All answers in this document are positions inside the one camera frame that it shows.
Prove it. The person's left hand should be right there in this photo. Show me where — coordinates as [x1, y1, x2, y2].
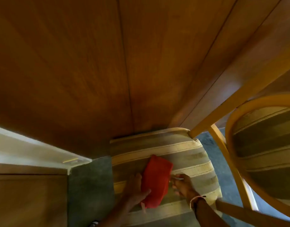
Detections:
[122, 173, 152, 211]

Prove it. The person's right hand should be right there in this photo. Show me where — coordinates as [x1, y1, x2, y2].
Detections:
[170, 173, 200, 204]

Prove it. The red fabric pouch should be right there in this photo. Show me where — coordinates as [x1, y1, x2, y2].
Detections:
[140, 154, 174, 213]

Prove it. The person's right forearm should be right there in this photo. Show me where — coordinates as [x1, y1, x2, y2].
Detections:
[192, 198, 231, 227]

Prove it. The person's left forearm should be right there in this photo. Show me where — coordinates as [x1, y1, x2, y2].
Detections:
[97, 201, 139, 227]

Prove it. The striped cushion chair seat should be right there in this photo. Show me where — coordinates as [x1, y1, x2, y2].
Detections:
[109, 127, 223, 227]

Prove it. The wooden chair with striped upholstery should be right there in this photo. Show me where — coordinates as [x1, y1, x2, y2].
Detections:
[188, 44, 290, 227]

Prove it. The brown wooden cabinet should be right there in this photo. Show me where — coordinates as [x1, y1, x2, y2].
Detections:
[0, 163, 69, 227]

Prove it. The white window ledge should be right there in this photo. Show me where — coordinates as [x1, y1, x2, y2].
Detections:
[0, 125, 92, 176]

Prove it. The pale string wristband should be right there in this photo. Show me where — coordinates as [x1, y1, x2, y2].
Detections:
[189, 195, 206, 210]

